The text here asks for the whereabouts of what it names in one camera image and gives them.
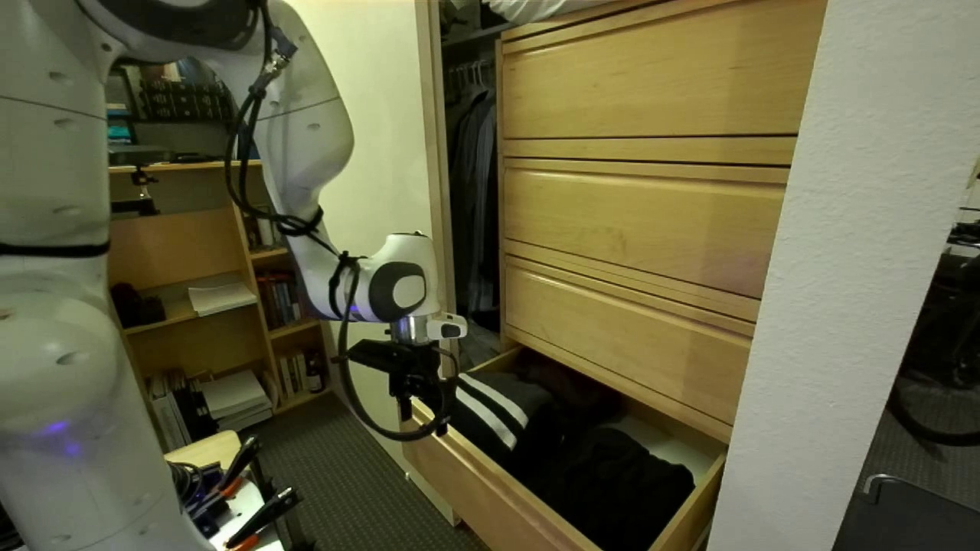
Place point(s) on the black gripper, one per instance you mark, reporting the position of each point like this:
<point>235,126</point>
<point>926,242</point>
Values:
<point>411,375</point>

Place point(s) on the wooden drawer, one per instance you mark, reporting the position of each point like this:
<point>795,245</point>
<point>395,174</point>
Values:
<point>513,517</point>

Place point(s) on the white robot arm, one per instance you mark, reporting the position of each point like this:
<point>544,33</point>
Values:
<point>78,447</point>

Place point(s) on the black white striped garment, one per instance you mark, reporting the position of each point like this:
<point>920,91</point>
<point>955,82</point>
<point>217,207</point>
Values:
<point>499,415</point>

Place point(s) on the black folded clothing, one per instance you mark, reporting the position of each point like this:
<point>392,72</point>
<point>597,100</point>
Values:
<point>594,474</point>

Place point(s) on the pens in desk organizer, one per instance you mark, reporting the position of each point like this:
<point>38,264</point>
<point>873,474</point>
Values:
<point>226,500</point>

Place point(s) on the wooden bookshelf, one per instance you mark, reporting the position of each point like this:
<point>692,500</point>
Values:
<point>200,375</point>

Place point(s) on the white paper stack on shelf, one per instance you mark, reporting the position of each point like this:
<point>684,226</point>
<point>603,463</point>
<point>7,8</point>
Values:
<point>217,294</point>

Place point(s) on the hanging grey clothes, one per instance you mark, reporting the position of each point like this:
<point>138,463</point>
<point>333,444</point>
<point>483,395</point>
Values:
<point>473,191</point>

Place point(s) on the light wood dresser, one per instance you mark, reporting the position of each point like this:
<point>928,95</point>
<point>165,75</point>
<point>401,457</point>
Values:
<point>643,164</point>

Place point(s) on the white closet door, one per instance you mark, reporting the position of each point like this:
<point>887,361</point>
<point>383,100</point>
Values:
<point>383,60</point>

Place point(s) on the black chair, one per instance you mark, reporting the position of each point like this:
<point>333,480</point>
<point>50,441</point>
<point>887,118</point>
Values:
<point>920,480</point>

